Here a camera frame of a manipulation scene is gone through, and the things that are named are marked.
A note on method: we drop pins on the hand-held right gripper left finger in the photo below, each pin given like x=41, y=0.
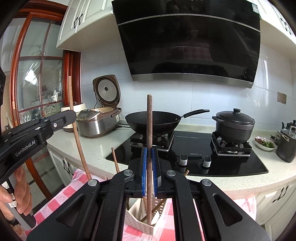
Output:
x=144, y=171

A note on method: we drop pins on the wooden framed glass door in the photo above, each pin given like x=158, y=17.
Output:
x=74, y=69

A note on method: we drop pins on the white perforated plastic basket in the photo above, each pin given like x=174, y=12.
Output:
x=141, y=228

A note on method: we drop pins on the black lidded cooking pot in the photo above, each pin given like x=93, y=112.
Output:
x=233, y=132

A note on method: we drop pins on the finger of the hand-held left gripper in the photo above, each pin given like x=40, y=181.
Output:
x=62, y=119

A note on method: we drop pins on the black range hood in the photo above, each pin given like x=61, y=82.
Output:
x=185, y=46

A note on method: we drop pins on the plate of food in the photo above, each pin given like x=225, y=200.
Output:
x=264, y=143

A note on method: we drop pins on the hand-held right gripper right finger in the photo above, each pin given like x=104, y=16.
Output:
x=155, y=171

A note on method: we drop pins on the grey stock pot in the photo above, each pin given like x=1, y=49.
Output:
x=286, y=148

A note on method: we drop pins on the black wok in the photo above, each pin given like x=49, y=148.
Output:
x=161, y=120

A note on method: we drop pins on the brown wooden chopstick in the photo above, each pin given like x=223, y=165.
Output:
x=115, y=160
x=149, y=120
x=186, y=173
x=76, y=136

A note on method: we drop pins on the white kitchen counter cabinets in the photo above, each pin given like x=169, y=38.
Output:
x=104, y=146

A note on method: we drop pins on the white kitchen appliance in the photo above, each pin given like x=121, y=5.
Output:
x=79, y=106

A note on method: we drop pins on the person's left hand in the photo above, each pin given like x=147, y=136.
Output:
x=23, y=192

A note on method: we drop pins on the wall outlet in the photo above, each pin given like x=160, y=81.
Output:
x=281, y=97

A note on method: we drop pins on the black glass gas stove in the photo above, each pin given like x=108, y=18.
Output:
x=231, y=164

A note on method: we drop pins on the red white checked tablecloth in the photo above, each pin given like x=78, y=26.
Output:
x=57, y=199

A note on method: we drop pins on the white wall cabinet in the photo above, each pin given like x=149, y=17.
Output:
x=277, y=25
x=92, y=18

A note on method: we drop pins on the steel rice cooker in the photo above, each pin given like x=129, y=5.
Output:
x=97, y=127

